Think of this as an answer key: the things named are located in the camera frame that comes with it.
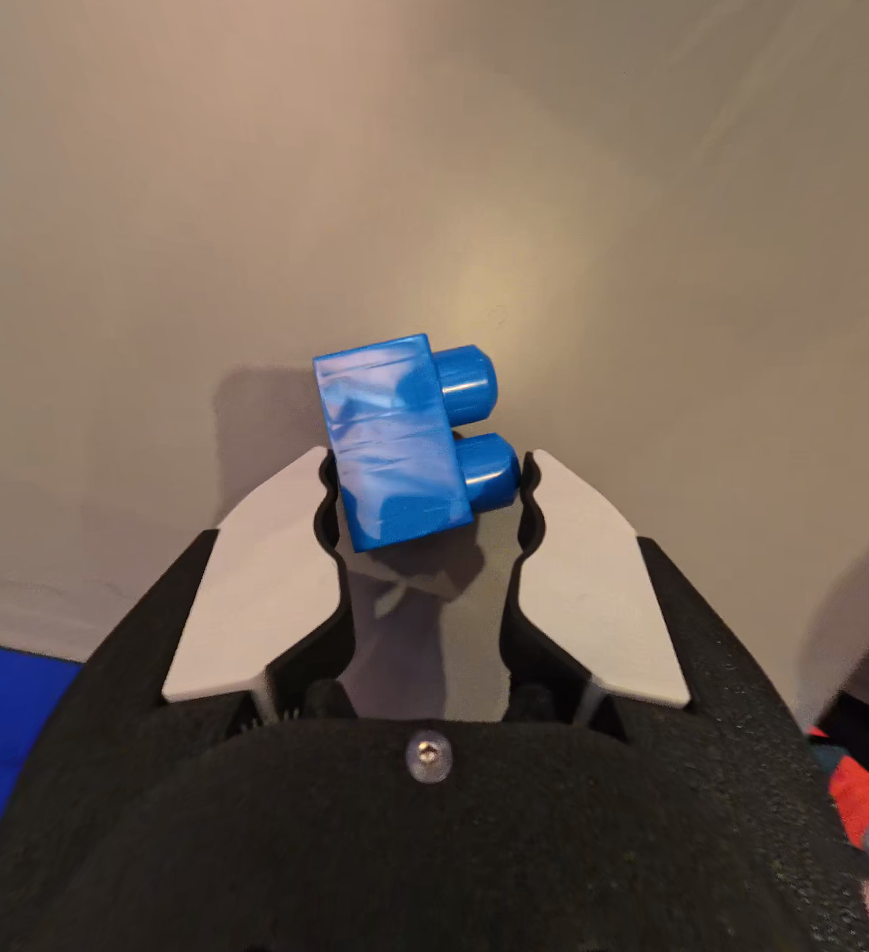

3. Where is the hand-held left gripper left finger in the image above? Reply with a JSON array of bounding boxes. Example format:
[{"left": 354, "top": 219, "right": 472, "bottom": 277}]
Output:
[{"left": 161, "top": 446, "right": 353, "bottom": 704}]

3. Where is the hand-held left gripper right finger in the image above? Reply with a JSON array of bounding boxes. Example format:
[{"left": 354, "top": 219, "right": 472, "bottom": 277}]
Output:
[{"left": 505, "top": 450, "right": 692, "bottom": 708}]

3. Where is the blue two-stud block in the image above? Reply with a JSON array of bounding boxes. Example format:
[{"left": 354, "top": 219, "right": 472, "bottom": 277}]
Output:
[{"left": 312, "top": 333, "right": 522, "bottom": 553}]

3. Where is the plain blue object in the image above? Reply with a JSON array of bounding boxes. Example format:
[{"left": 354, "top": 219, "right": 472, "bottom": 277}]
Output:
[{"left": 0, "top": 638, "right": 84, "bottom": 923}]

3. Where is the red lanyard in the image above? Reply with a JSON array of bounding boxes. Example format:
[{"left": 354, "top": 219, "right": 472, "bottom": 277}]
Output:
[{"left": 806, "top": 725, "right": 869, "bottom": 893}]

